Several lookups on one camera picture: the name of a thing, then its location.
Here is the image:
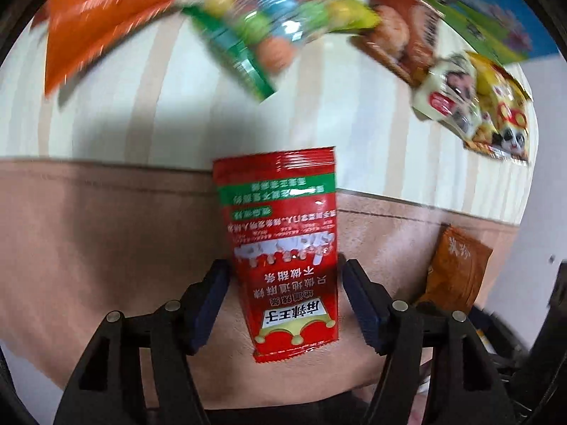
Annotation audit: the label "orange bread bag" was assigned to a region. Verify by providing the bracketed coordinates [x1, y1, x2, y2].
[416, 226, 493, 315]

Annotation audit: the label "red spicy strip packet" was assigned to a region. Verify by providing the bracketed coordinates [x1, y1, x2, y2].
[213, 147, 339, 363]

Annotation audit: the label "yellow panda snack bag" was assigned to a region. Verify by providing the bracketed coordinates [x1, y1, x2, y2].
[465, 52, 532, 163]

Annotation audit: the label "small white cartoon packet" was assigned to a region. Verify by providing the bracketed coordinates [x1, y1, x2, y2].
[412, 52, 482, 141]

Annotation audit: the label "brown meat snack packet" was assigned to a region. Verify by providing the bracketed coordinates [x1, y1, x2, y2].
[352, 0, 443, 87]

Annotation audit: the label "colourful candy ball bag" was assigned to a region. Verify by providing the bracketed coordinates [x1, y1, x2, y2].
[182, 0, 381, 101]

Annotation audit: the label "orange snack bag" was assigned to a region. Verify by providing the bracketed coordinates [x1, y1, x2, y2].
[31, 0, 176, 96]

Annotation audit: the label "striped cat blanket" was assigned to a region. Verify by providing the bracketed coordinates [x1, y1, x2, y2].
[1, 15, 533, 387]

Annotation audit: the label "cardboard milk box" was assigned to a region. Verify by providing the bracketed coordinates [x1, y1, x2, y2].
[349, 0, 561, 66]

